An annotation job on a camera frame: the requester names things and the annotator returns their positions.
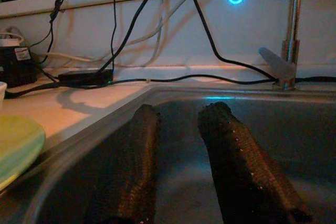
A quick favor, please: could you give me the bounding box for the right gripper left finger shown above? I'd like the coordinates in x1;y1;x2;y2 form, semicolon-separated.
83;104;161;224

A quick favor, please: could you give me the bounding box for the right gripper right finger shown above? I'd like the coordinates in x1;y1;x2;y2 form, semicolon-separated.
197;101;314;224

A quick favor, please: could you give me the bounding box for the white bowl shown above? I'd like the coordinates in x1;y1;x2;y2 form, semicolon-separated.
0;81;8;111

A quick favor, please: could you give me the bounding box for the stainless steel sink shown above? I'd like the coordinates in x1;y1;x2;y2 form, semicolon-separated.
15;83;336;224

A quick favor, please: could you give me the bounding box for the black power adapter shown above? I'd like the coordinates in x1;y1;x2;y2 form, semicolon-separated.
57;68;114;87

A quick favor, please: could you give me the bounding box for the light green plate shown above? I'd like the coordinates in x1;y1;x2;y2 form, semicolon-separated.
0;115;47;192

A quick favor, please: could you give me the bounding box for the black device box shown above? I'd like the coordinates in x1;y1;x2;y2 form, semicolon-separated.
0;46;38;89

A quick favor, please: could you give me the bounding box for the steel faucet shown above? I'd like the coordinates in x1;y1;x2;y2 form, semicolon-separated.
258;0;307;91

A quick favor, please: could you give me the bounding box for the white cable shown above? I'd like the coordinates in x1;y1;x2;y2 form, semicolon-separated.
34;51;106;64
115;0;169;69

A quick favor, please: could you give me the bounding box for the thin black cable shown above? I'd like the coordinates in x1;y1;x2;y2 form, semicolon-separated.
111;0;127;71

